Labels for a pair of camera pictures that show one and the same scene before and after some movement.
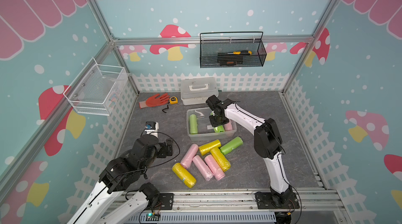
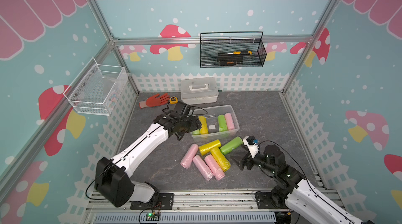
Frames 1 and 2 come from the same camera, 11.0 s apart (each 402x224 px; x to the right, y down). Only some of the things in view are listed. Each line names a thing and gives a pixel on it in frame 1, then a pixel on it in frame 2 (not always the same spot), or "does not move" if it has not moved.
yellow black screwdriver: [238, 53] does not move
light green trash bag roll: [232, 145] does not move
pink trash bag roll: [218, 172] does not move
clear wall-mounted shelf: [97, 89] does not move
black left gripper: [163, 152] -> [195, 124]
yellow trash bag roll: [183, 173] -> [204, 125]
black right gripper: [214, 124] -> [247, 157]
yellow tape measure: [173, 100] does not move
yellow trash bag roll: [206, 148] does not move
